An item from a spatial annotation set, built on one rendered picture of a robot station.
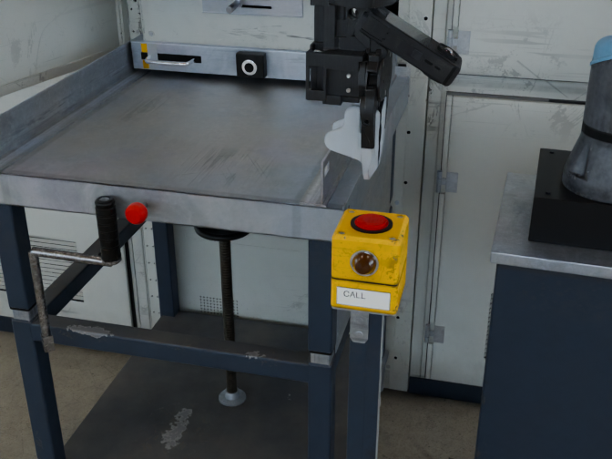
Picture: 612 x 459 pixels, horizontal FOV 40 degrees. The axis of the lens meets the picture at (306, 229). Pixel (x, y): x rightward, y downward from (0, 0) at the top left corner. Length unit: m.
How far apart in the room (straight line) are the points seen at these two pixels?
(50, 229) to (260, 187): 1.09
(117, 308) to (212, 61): 0.81
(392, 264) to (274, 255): 1.12
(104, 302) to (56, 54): 0.74
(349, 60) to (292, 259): 1.21
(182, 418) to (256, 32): 0.82
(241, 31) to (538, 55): 0.60
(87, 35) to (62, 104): 0.34
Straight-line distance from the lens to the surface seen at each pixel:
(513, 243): 1.31
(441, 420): 2.13
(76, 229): 2.24
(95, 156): 1.43
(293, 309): 2.13
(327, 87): 0.91
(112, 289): 2.28
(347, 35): 0.91
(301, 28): 1.73
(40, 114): 1.56
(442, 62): 0.90
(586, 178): 1.30
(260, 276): 2.11
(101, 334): 1.50
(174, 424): 1.84
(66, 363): 2.38
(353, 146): 0.94
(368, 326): 1.04
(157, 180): 1.32
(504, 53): 1.79
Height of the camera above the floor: 1.34
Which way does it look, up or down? 27 degrees down
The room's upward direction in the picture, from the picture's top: straight up
